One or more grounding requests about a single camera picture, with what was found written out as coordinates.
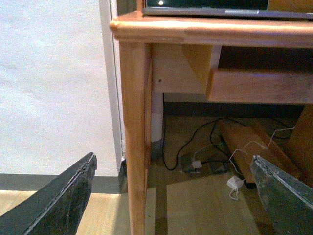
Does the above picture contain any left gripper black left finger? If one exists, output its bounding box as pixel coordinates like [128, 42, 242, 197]
[0, 152, 97, 235]

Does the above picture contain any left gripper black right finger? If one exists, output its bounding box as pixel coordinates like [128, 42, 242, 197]
[250, 155, 313, 235]

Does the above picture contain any wooden chair leg base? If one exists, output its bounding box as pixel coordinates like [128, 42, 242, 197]
[218, 120, 303, 189]

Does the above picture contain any wooden desk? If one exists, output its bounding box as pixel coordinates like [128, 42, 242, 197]
[110, 1, 313, 235]

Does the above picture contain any grey laptop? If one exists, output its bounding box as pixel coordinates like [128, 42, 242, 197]
[142, 0, 313, 20]

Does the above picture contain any white charger with cable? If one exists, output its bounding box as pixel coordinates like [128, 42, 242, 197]
[226, 126, 295, 201]

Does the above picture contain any black cable on floor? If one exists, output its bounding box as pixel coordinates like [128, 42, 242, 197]
[162, 117, 247, 171]

